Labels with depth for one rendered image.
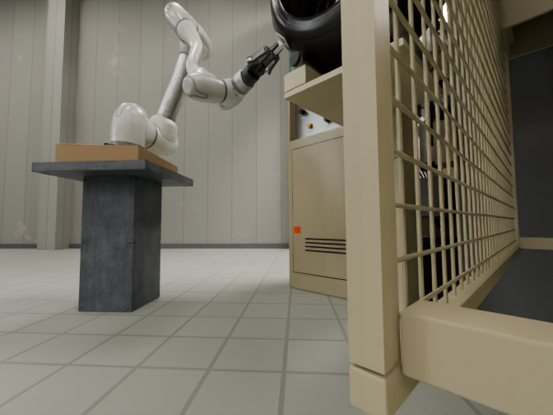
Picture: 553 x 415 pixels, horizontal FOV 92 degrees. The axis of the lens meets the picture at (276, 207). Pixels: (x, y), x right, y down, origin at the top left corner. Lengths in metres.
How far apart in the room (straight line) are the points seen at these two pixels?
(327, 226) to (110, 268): 1.06
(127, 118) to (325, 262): 1.24
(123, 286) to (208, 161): 3.42
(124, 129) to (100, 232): 0.50
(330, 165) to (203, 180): 3.30
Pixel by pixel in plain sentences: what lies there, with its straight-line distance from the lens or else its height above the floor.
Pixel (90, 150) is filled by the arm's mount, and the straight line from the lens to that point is 1.44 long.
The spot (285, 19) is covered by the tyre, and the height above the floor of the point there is 1.04.
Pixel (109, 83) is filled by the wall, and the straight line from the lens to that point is 5.84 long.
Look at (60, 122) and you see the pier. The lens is 5.74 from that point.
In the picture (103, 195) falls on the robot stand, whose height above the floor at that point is 0.52.
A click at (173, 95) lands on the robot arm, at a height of 1.11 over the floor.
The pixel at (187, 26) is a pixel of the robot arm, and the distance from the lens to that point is 1.65.
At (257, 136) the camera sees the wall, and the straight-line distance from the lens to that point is 4.53.
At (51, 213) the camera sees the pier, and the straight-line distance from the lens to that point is 5.55.
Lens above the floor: 0.38
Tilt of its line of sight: 4 degrees up
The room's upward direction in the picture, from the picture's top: straight up
